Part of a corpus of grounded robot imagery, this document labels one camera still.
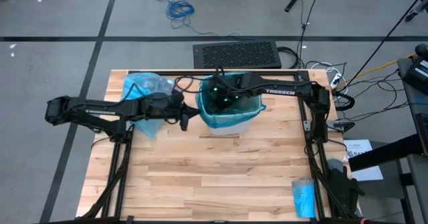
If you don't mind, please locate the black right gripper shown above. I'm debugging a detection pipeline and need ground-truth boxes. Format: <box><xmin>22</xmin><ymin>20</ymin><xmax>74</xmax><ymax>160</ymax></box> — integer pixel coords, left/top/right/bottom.
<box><xmin>209</xmin><ymin>72</ymin><xmax>251</xmax><ymax>113</ymax></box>

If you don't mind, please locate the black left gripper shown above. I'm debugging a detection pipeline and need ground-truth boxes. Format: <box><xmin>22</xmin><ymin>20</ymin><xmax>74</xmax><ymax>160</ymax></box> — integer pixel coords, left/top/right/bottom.
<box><xmin>152</xmin><ymin>90</ymin><xmax>201</xmax><ymax>132</ymax></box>

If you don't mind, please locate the large teal bag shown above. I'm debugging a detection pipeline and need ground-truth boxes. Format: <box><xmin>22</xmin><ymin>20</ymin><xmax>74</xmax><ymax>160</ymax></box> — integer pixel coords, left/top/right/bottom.
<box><xmin>196</xmin><ymin>72</ymin><xmax>268</xmax><ymax>130</ymax></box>

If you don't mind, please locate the white plastic trash bin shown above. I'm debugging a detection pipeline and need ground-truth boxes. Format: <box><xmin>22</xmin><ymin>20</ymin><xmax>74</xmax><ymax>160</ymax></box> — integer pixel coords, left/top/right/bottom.
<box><xmin>207</xmin><ymin>116</ymin><xmax>255</xmax><ymax>136</ymax></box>

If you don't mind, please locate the light blue trash bag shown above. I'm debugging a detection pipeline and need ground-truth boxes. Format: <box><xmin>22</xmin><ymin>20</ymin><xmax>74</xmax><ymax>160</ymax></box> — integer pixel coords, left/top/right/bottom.
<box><xmin>120</xmin><ymin>72</ymin><xmax>177</xmax><ymax>140</ymax></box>

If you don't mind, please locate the folded light blue bag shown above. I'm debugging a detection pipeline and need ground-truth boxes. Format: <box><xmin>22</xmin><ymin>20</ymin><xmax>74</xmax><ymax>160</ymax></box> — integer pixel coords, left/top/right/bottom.
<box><xmin>290</xmin><ymin>178</ymin><xmax>317</xmax><ymax>219</ymax></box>

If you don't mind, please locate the white power strip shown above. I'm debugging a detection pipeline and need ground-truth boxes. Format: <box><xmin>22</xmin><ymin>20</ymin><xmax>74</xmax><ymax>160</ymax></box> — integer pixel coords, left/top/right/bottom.
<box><xmin>329</xmin><ymin>72</ymin><xmax>342</xmax><ymax>90</ymax></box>

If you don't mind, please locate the white printed paper sheet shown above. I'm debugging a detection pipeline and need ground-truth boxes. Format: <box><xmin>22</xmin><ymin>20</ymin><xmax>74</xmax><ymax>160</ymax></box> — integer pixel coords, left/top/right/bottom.
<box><xmin>342</xmin><ymin>138</ymin><xmax>385</xmax><ymax>182</ymax></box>

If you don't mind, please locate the black cloth bundle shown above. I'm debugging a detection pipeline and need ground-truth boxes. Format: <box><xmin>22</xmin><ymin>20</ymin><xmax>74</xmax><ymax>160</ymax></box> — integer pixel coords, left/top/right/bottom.
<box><xmin>326</xmin><ymin>158</ymin><xmax>366</xmax><ymax>218</ymax></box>

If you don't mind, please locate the thin black pole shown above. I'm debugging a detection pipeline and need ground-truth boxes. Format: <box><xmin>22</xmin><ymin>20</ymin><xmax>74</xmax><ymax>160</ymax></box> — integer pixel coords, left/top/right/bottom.
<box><xmin>336</xmin><ymin>0</ymin><xmax>428</xmax><ymax>93</ymax></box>

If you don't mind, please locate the black side desk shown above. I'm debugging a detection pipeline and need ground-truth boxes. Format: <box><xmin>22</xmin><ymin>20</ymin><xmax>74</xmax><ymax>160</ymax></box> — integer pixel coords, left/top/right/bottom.
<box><xmin>347</xmin><ymin>112</ymin><xmax>428</xmax><ymax>224</ymax></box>

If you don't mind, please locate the black equipment case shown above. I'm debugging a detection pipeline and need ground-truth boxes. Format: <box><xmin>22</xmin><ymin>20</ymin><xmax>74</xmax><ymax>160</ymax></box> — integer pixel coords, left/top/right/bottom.
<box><xmin>397</xmin><ymin>42</ymin><xmax>428</xmax><ymax>96</ymax></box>

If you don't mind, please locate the black coiled floor cable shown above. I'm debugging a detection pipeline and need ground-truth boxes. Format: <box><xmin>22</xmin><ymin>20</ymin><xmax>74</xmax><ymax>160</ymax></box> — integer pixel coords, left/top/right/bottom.
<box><xmin>276</xmin><ymin>45</ymin><xmax>301</xmax><ymax>70</ymax></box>

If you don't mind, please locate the blue cable coil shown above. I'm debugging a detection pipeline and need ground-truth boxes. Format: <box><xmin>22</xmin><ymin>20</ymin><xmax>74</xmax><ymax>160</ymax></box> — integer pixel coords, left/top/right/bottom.
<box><xmin>154</xmin><ymin>0</ymin><xmax>218</xmax><ymax>37</ymax></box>

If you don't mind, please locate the thin black floor cable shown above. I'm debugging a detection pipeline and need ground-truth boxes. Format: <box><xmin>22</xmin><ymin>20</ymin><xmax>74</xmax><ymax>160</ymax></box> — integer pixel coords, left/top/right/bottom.
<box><xmin>298</xmin><ymin>0</ymin><xmax>324</xmax><ymax>70</ymax></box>

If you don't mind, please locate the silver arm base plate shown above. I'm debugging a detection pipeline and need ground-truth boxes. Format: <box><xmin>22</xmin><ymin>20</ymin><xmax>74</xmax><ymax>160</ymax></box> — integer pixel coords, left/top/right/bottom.
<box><xmin>303</xmin><ymin>119</ymin><xmax>356</xmax><ymax>134</ymax></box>

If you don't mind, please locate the black floor cable bundle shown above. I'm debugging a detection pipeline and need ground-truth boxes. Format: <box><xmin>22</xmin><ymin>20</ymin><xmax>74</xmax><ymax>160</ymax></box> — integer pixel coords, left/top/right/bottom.
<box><xmin>334</xmin><ymin>68</ymin><xmax>411</xmax><ymax>122</ymax></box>

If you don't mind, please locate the yellow floor cable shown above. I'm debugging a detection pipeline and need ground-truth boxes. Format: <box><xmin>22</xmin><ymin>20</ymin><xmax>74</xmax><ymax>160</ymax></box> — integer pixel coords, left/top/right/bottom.
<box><xmin>344</xmin><ymin>52</ymin><xmax>417</xmax><ymax>83</ymax></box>

